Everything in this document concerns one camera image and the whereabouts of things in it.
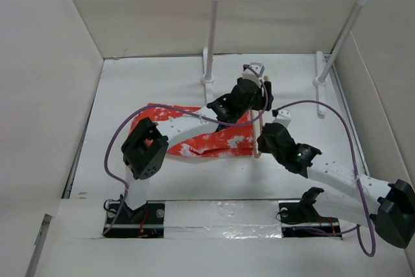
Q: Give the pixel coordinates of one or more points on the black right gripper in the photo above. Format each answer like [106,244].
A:
[262,146]

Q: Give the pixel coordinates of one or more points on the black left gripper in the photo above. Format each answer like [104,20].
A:
[261,96]

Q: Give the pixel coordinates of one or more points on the wooden clothes hanger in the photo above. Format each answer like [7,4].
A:
[257,125]

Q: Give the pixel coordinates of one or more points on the orange white-speckled trousers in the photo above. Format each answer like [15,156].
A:
[230,142]

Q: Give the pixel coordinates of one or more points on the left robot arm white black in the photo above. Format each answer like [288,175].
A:
[146,146]

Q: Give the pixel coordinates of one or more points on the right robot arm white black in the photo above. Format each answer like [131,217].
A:
[387,206]

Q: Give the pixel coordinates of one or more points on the silver foil tape strip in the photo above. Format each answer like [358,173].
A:
[222,219]

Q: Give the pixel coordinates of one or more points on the white clothes rack with metal bar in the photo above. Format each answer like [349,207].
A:
[318,27]

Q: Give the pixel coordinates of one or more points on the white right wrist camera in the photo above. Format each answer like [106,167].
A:
[282,116]

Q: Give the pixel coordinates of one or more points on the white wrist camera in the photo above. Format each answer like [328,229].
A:
[282,116]
[253,71]

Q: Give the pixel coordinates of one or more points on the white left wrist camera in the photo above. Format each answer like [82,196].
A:
[253,71]

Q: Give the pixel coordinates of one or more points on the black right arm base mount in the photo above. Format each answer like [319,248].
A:
[299,219]

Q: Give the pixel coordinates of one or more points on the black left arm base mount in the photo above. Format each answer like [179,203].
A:
[147,222]

